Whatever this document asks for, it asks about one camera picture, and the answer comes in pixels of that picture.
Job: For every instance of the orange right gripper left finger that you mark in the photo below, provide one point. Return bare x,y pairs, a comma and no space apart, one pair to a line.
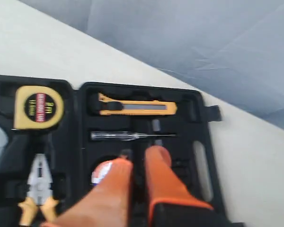
106,205

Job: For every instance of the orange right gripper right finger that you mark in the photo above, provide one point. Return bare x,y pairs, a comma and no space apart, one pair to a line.
163,185

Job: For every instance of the black plastic tool case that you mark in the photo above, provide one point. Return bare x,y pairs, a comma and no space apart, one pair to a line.
72,156

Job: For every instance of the electrical tape roll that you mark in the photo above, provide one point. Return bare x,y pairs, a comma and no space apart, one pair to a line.
100,172

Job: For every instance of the clear test screwdriver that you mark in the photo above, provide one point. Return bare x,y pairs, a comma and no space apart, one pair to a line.
123,135

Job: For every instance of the yellow utility knife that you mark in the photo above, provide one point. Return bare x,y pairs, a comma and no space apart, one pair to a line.
109,106

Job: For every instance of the yellow measuring tape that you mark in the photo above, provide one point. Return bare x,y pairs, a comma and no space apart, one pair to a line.
37,108

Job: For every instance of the white backdrop curtain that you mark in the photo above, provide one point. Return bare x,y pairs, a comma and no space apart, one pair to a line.
231,49

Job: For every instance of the yellow handled pliers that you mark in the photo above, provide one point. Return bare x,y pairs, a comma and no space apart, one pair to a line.
39,195

